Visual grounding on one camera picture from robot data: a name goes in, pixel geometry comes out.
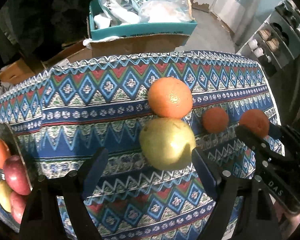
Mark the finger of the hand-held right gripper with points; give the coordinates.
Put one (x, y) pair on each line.
(255, 142)
(274, 130)

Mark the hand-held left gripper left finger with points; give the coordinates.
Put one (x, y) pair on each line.
(95, 173)

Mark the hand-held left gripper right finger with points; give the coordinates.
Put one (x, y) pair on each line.
(205, 176)

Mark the small tangerine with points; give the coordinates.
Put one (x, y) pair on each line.
(254, 122)
(215, 120)

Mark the yellow apple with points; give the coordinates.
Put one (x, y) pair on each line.
(3, 195)
(167, 143)

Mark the red apple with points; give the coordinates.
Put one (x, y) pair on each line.
(17, 206)
(16, 175)

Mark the glass bowl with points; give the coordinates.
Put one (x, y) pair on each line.
(13, 140)

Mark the blue patterned tablecloth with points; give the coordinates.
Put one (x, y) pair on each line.
(102, 105)

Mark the white shoes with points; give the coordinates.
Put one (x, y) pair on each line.
(256, 48)

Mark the brown shoes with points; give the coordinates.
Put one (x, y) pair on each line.
(272, 43)

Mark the black shoes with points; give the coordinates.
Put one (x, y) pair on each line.
(281, 31)

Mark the white shoe rack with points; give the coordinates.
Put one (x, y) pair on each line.
(285, 30)

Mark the flat cardboard box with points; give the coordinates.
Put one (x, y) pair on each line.
(40, 67)

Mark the white door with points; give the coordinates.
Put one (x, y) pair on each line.
(235, 7)

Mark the brown cardboard box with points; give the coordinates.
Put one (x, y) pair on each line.
(135, 46)

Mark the teal box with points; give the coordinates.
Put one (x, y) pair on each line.
(140, 30)

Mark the clear plastic bag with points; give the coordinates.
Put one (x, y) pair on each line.
(165, 8)

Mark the black hanging coat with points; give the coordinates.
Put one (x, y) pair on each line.
(40, 12)

